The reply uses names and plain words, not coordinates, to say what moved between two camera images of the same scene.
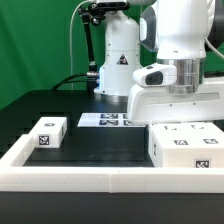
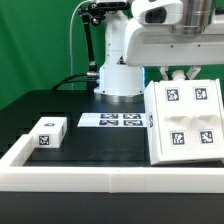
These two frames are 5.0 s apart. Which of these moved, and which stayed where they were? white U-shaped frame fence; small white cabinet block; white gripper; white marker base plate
Moved: white gripper
Stayed: white marker base plate; small white cabinet block; white U-shaped frame fence
